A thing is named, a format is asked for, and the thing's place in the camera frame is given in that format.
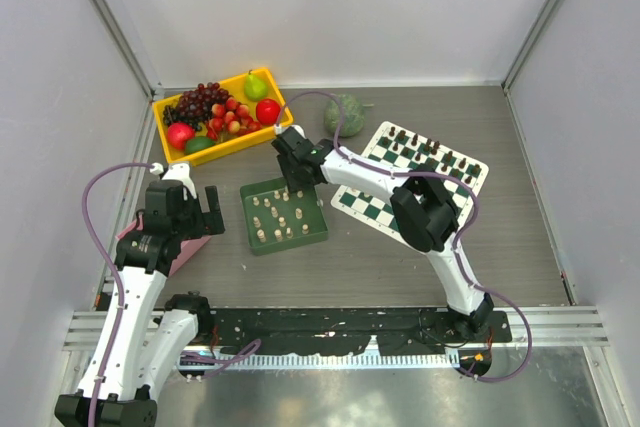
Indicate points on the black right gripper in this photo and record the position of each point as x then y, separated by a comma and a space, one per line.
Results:
293, 185

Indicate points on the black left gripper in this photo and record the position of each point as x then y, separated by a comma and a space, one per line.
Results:
209, 222

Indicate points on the green white chess board mat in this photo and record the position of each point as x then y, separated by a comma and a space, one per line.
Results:
397, 146

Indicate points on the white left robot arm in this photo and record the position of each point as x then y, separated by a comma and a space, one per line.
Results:
121, 385

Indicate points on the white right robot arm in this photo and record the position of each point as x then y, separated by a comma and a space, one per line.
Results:
425, 212

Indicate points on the pink plastic box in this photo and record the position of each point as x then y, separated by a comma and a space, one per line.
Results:
188, 247

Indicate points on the red apple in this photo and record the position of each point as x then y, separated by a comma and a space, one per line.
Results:
267, 111

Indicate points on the green plastic tray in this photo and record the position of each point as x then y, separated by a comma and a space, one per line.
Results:
278, 219

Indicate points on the green melon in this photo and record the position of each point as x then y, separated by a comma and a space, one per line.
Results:
354, 115

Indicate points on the green lime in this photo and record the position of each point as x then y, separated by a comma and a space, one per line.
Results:
197, 144

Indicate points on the red cherry cluster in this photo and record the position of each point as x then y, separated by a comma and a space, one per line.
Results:
230, 119

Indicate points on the green pear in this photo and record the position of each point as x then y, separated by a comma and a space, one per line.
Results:
255, 89

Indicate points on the red peach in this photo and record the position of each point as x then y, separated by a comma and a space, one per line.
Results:
179, 134

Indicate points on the yellow plastic fruit bin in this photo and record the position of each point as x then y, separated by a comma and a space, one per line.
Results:
235, 86

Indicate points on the dark blue grape bunch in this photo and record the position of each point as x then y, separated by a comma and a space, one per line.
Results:
173, 114

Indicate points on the dark red grape bunch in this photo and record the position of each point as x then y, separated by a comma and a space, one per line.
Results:
203, 97

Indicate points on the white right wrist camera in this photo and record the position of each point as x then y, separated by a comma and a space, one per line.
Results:
281, 128

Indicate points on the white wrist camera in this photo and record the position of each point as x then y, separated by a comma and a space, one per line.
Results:
281, 128
179, 171

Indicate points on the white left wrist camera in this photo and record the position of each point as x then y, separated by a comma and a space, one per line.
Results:
179, 171

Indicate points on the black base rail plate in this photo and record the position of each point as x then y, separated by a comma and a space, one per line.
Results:
346, 331

